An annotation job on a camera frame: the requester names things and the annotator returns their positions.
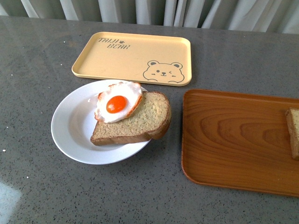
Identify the bread slice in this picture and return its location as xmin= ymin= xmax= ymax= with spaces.
xmin=90 ymin=91 xmax=171 ymax=146
xmin=285 ymin=108 xmax=299 ymax=161

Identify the fried egg toy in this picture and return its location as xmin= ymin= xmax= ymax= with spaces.
xmin=94 ymin=82 xmax=143 ymax=123

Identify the white pleated curtain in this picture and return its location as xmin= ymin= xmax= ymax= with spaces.
xmin=0 ymin=0 xmax=299 ymax=34

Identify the white round plate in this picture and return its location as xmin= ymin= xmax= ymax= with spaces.
xmin=51 ymin=79 xmax=148 ymax=165

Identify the brown wooden tray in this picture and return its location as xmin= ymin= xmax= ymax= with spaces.
xmin=181 ymin=89 xmax=299 ymax=197

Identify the yellow bear tray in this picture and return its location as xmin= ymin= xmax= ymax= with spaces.
xmin=71 ymin=32 xmax=192 ymax=86

